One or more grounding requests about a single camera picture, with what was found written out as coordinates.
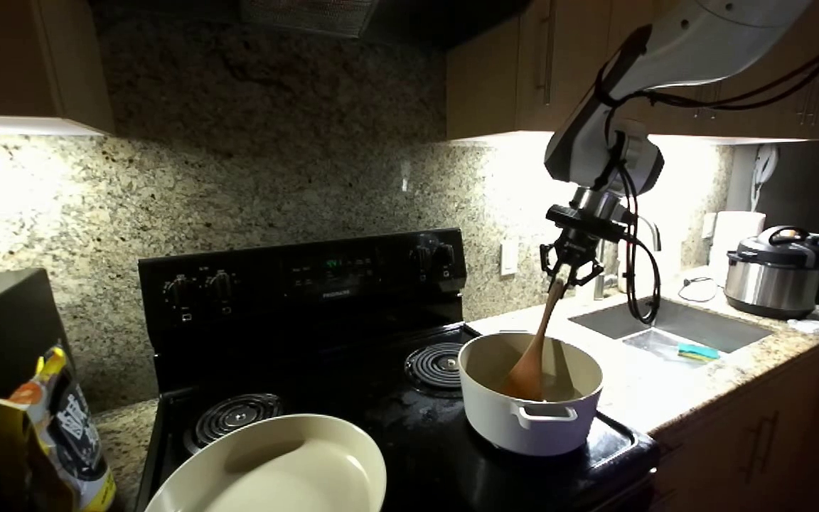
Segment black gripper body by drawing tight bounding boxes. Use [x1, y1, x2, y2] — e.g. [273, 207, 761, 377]
[546, 188, 632, 257]

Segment wooden cooking spatula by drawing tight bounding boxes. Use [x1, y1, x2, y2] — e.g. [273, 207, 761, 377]
[509, 279, 566, 397]

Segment white cooking pot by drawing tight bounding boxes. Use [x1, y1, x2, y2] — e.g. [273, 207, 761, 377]
[457, 329, 602, 457]

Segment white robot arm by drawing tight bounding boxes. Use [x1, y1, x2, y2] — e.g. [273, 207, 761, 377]
[539, 0, 815, 285]

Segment stainless steel sink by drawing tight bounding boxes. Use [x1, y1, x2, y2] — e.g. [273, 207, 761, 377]
[573, 299, 770, 367]

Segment green sponge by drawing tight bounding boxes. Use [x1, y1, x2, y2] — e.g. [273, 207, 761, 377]
[676, 343, 721, 362]

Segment wooden upper cabinet right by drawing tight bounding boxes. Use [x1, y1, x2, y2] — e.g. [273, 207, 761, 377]
[445, 0, 819, 143]

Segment wooden cabinet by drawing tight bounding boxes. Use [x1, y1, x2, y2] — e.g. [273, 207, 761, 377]
[0, 0, 114, 136]
[445, 0, 819, 143]
[652, 346, 819, 512]

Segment silver rice cooker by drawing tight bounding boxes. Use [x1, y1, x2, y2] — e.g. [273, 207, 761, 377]
[726, 224, 819, 319]

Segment black electric stove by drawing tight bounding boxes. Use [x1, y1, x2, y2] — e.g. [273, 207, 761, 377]
[140, 227, 656, 512]

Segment wooden lower cabinet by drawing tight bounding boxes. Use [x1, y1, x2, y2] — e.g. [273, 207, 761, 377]
[652, 346, 819, 512]

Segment white frying pan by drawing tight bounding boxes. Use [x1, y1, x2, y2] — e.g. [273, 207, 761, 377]
[144, 413, 386, 512]

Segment yellow black snack bag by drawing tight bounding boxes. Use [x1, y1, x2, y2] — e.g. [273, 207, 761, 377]
[0, 346, 117, 512]

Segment wooden upper cabinet left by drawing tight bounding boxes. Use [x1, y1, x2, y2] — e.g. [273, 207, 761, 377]
[0, 0, 114, 136]

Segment white wall outlet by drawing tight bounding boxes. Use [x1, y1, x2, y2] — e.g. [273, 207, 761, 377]
[498, 238, 519, 279]

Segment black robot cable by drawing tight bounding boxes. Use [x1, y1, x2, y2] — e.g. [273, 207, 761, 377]
[605, 131, 664, 328]

